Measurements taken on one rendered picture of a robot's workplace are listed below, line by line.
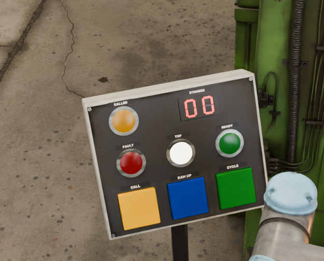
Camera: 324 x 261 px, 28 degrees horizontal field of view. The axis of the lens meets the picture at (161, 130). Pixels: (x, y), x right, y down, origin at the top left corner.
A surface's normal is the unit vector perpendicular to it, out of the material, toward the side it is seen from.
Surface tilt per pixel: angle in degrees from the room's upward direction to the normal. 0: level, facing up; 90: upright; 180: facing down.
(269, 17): 90
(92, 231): 0
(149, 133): 60
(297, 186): 0
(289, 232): 10
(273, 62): 90
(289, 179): 0
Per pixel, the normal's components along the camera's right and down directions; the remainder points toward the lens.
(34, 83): -0.05, -0.73
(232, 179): 0.17, 0.21
